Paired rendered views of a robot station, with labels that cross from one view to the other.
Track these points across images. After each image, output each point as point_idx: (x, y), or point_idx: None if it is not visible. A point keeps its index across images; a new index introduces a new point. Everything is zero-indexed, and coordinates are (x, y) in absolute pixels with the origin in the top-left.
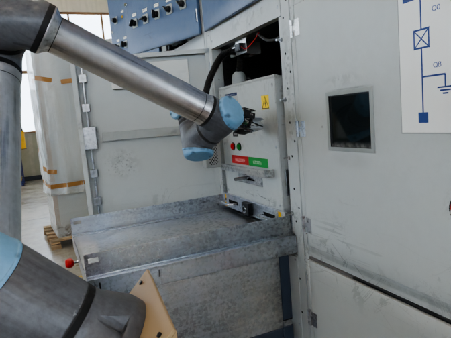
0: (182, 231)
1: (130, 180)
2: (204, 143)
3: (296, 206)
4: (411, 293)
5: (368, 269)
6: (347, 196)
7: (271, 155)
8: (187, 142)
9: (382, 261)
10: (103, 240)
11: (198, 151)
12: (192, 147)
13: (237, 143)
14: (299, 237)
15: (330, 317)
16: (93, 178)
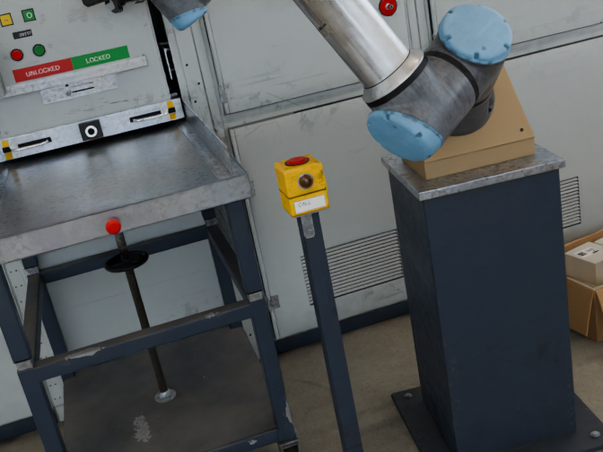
0: (88, 170)
1: None
2: (208, 1)
3: (194, 82)
4: (350, 90)
5: (314, 91)
6: (283, 37)
7: (135, 38)
8: (193, 3)
9: (328, 75)
10: (56, 210)
11: (206, 12)
12: (204, 7)
13: (30, 47)
14: (204, 117)
15: (274, 169)
16: None
